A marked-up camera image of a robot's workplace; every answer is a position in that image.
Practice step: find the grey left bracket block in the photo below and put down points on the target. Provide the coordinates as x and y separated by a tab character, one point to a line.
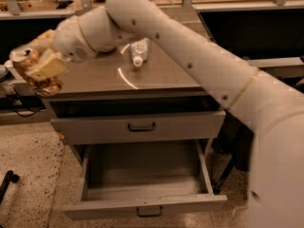
23	89

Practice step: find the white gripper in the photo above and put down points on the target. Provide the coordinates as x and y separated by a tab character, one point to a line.
68	41

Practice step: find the black caster leg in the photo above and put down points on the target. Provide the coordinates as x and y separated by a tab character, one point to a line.
9	177

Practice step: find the white paper cup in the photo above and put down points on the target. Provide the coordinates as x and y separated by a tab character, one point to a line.
8	64

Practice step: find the open grey lower drawer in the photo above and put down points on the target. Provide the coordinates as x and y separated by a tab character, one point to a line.
144	180

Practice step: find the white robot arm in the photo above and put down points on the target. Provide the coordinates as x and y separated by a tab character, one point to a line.
273	110

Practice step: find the clear plastic bottle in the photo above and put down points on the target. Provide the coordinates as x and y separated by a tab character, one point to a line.
139	52

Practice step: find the black office chair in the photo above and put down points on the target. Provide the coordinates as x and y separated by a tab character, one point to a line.
235	139

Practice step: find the grey metal side rail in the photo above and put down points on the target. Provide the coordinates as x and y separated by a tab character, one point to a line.
291	67

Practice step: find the grey top drawer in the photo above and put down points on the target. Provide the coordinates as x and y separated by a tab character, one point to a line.
140	128

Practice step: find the grey drawer cabinet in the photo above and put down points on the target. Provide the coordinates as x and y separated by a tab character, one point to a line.
110	85

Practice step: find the orange soda can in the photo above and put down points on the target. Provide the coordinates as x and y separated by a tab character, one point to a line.
23	58

